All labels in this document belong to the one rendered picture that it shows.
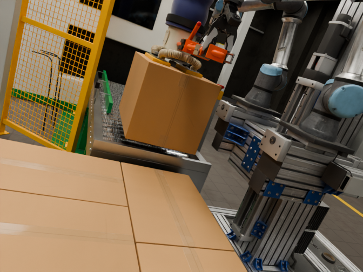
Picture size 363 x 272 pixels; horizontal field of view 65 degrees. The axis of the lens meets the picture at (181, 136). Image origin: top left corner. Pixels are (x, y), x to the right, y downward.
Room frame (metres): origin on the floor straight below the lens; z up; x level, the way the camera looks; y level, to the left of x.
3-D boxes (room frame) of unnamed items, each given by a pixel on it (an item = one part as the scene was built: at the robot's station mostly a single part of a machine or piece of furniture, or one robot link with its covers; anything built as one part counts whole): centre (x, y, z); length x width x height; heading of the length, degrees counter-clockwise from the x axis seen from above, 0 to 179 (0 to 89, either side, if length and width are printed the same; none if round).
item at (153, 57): (1.67, 0.29, 1.10); 0.34 x 0.10 x 0.05; 20
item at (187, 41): (1.47, 0.11, 1.20); 0.10 x 0.08 x 0.06; 110
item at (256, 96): (1.67, -0.34, 1.09); 0.15 x 0.15 x 0.10
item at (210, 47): (1.14, 0.00, 1.20); 0.08 x 0.07 x 0.05; 20
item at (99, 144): (1.50, 0.10, 0.58); 0.70 x 0.03 x 0.06; 113
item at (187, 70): (1.74, 0.11, 1.09); 0.34 x 0.10 x 0.05; 20
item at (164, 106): (1.70, 0.19, 0.87); 0.60 x 0.40 x 0.40; 21
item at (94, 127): (2.46, 0.85, 0.50); 2.31 x 0.05 x 0.19; 23
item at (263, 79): (1.67, -0.35, 1.20); 0.13 x 0.12 x 0.14; 150
